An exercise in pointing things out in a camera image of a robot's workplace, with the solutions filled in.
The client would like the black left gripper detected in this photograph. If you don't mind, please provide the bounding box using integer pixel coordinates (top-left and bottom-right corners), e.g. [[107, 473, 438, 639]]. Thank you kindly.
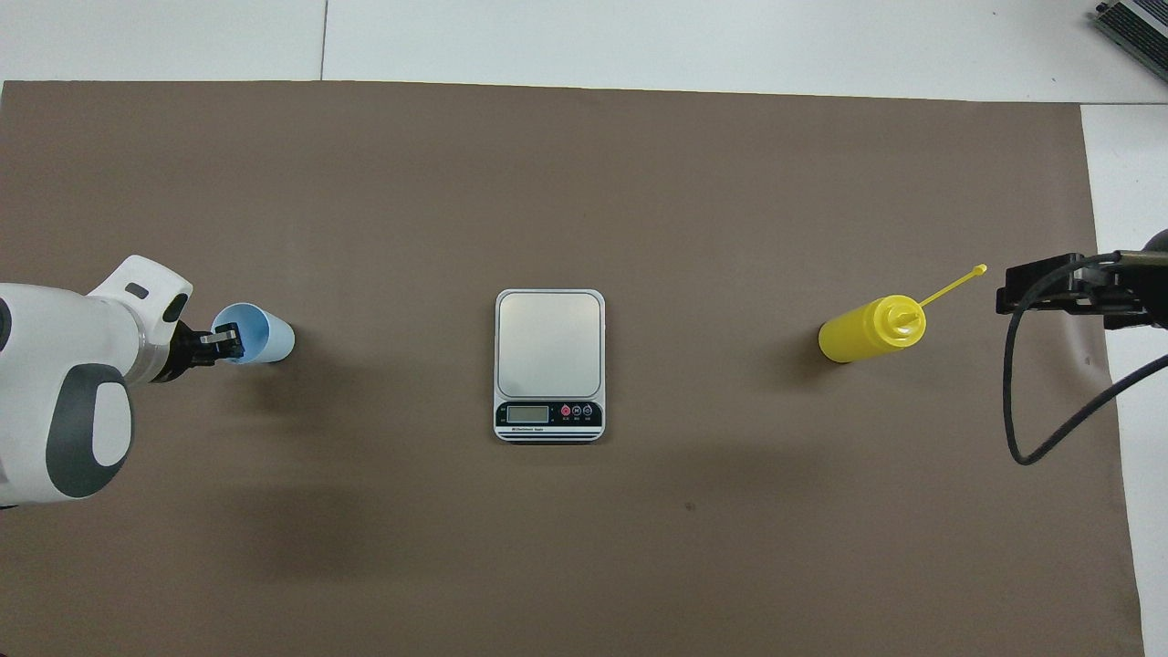
[[150, 320, 248, 385]]

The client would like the light blue plastic cup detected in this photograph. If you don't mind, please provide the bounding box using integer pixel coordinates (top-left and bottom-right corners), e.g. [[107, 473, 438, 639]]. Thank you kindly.
[[212, 302, 297, 365]]

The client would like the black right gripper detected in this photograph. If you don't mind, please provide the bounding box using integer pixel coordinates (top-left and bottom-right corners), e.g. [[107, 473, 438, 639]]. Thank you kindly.
[[995, 250, 1168, 332]]

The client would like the silver digital kitchen scale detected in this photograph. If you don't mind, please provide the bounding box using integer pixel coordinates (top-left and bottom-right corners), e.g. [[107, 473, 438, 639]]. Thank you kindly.
[[494, 288, 607, 444]]

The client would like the brown table mat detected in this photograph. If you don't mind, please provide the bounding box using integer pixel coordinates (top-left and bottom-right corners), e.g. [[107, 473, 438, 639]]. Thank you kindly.
[[0, 80, 1146, 657]]

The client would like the yellow squeeze bottle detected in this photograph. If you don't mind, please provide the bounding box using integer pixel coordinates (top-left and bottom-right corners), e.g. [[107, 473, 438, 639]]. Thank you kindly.
[[818, 264, 989, 365]]

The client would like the grey finned metal device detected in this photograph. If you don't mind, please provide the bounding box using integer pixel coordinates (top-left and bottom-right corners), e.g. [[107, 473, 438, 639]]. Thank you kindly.
[[1093, 0, 1168, 86]]

